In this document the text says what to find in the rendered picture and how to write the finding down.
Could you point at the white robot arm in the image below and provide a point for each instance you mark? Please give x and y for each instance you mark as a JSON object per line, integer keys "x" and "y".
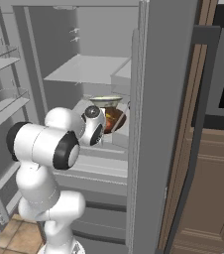
{"x": 41, "y": 145}

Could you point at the orange squash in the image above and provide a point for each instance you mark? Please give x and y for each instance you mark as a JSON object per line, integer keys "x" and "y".
{"x": 108, "y": 121}

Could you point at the brown chicken drumstick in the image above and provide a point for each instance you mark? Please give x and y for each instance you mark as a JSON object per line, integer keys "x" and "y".
{"x": 120, "y": 119}

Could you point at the pale green bowl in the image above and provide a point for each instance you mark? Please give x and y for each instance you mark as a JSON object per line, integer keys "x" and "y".
{"x": 106, "y": 99}

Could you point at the grey right fridge door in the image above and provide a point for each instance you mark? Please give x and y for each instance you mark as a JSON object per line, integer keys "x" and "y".
{"x": 163, "y": 99}

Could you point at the grey fridge shelf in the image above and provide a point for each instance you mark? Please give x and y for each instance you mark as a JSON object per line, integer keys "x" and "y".
{"x": 87, "y": 70}

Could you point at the grey fridge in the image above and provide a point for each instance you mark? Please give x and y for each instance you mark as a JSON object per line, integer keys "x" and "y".
{"x": 94, "y": 29}

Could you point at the grey freezer drawer front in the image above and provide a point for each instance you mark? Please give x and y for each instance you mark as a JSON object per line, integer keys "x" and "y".
{"x": 104, "y": 223}

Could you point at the large grey door bin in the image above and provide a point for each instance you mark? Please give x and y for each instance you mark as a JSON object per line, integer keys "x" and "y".
{"x": 3, "y": 110}

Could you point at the brown wooden cupboard door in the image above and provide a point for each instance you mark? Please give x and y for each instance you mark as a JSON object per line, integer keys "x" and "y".
{"x": 209, "y": 195}

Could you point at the small grey door bin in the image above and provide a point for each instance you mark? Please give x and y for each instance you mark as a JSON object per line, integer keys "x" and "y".
{"x": 0, "y": 61}

